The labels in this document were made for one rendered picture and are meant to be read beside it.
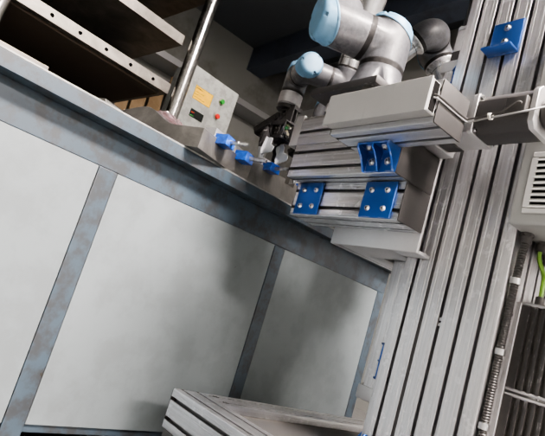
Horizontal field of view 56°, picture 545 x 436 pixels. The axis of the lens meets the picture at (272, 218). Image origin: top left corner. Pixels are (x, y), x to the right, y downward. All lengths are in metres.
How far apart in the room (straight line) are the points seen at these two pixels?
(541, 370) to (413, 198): 0.41
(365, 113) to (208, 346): 0.83
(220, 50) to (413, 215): 4.60
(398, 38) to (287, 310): 0.91
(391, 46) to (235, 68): 4.36
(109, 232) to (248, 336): 0.58
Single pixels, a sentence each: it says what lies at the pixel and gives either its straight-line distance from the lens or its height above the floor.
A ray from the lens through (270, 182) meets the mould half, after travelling 1.63.
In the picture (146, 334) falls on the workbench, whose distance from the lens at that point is 1.41.
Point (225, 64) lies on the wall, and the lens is 5.59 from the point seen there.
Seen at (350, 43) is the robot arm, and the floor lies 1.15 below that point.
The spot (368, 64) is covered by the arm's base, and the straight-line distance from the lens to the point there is 1.35.
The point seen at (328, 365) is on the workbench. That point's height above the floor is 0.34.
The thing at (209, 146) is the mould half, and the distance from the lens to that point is 1.35.
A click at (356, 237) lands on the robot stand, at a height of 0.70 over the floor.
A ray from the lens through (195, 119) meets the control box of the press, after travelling 2.53.
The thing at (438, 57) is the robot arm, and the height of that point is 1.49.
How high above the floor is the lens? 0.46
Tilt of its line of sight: 10 degrees up
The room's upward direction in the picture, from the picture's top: 17 degrees clockwise
